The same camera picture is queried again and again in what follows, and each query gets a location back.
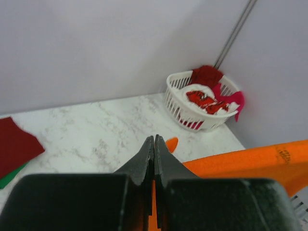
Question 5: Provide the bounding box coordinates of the folded green shirt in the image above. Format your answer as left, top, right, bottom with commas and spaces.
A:
0, 161, 29, 190

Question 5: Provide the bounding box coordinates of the pink crumpled shirt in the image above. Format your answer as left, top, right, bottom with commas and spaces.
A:
212, 83, 245, 122

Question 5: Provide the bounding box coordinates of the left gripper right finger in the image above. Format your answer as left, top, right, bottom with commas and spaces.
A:
154, 135, 199, 231

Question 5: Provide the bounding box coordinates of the white red printed shirt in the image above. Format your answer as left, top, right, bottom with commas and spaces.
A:
179, 84, 240, 116

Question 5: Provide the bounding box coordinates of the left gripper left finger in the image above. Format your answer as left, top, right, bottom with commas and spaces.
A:
115, 136, 154, 231

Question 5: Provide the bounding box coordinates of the white laundry basket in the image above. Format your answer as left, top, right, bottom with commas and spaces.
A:
164, 70, 238, 132

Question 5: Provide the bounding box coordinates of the dark red crumpled shirt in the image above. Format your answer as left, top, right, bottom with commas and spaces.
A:
189, 65, 224, 88

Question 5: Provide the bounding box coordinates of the right aluminium corner post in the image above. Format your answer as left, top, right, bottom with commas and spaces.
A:
214, 0, 257, 69

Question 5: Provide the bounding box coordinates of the orange t shirt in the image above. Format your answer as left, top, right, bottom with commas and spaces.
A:
149, 141, 308, 231

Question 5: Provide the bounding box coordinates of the folded dark red shirt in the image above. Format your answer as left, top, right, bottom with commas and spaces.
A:
0, 117, 45, 178

